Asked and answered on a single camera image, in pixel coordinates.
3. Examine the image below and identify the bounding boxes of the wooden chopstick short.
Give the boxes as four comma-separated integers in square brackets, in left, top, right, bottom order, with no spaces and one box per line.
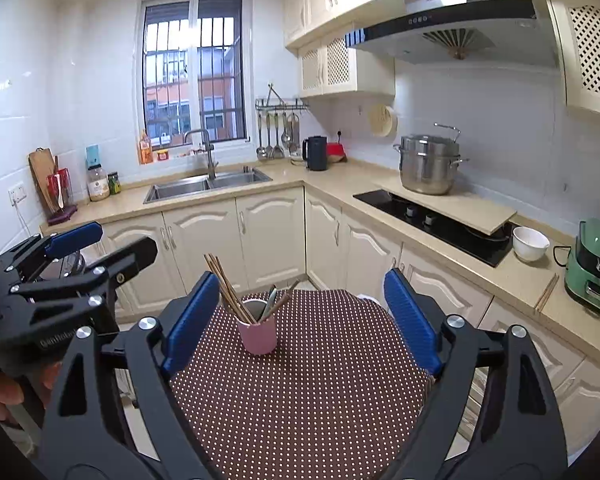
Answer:
[211,255,256,324]

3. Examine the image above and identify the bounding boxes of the light blue handled utensil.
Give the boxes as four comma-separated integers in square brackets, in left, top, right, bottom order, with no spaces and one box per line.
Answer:
[259,285,277,322]

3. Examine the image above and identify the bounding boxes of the cream lower kitchen cabinets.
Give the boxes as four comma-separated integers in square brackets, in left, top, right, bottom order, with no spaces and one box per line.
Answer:
[71,185,600,452]

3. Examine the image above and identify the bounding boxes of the green kitchen appliance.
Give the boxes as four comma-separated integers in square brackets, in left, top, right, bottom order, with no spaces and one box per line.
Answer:
[565,218,600,314]

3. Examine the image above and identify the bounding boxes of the person's left hand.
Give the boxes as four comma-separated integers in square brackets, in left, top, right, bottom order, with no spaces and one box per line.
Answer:
[0,362,61,422]

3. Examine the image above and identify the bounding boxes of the red knife stand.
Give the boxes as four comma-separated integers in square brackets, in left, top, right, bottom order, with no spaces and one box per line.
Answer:
[46,168,78,226]

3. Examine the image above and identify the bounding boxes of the glass jar white label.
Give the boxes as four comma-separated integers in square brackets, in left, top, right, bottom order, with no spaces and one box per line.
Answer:
[87,164,110,202]

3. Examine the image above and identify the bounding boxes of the pink utensil cup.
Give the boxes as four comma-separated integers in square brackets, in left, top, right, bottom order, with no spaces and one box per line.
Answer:
[236,298,277,356]

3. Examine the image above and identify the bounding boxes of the stainless steel sink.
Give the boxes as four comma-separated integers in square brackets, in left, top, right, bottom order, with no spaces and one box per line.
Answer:
[144,166,272,204]

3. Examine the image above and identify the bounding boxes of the wooden cutting board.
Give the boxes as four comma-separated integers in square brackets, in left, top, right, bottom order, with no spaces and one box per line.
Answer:
[28,148,58,217]

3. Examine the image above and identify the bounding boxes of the orange bottle on sill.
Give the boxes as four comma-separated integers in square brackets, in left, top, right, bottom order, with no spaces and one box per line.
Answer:
[138,130,154,165]

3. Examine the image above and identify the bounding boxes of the brown polka dot tablecloth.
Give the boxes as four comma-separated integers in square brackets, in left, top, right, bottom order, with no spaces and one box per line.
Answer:
[171,290,432,479]

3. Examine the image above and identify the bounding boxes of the black induction hob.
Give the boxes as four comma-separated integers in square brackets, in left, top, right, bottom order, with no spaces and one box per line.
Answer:
[353,190,517,268]

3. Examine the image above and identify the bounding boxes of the chrome faucet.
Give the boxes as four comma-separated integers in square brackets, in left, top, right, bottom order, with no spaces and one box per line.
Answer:
[184,128,218,181]

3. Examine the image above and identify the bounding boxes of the chopsticks on counter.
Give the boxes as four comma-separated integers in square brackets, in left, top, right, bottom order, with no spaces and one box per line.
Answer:
[534,273,559,315]

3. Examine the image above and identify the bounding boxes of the beige stone hob cover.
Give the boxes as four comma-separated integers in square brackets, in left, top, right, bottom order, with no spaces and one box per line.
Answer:
[373,177,517,235]

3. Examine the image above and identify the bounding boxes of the white bowl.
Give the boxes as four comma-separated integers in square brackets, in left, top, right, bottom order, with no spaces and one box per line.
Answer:
[513,226,550,263]

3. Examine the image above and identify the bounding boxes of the stainless steel steamer pot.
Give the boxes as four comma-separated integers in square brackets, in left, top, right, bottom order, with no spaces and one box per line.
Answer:
[392,122,468,196]

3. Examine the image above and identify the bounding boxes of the window with bars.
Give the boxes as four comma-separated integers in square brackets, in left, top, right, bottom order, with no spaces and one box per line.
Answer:
[140,0,247,151]

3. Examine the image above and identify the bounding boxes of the hanging ladles rack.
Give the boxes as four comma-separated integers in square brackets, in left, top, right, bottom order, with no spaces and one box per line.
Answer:
[254,82,309,162]

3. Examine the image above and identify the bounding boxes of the black electric kettle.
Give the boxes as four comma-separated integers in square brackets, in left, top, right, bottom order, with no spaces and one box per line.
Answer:
[302,136,328,171]

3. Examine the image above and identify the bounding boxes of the red item behind kettle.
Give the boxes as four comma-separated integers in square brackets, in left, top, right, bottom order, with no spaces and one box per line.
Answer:
[326,142,347,164]

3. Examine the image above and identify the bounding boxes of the round bamboo mat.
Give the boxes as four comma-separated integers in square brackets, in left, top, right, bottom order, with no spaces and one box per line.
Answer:
[367,104,398,138]

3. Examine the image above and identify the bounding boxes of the range hood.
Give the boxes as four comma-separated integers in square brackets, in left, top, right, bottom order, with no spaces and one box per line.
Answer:
[343,0,558,68]

